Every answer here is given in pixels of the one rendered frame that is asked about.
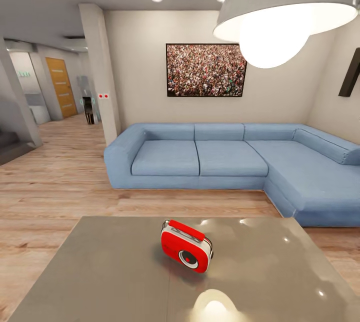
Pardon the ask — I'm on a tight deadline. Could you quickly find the radio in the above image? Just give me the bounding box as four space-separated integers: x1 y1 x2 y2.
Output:
161 220 214 274

